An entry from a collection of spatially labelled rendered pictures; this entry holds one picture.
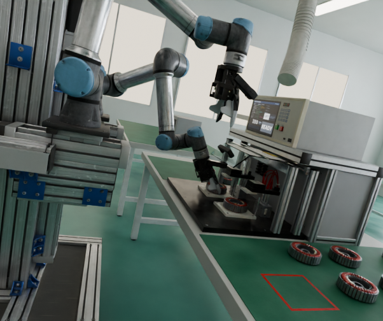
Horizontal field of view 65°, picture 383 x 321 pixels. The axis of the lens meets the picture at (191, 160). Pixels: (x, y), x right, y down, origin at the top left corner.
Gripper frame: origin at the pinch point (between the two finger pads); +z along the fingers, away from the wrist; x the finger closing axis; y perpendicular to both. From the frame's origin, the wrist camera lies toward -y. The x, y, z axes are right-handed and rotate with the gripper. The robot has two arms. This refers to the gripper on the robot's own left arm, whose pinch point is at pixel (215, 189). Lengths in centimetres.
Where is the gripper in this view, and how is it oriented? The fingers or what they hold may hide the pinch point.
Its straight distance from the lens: 160.3
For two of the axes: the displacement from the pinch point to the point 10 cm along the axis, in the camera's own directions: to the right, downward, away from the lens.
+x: 2.9, 2.4, -9.3
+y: -9.2, 3.5, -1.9
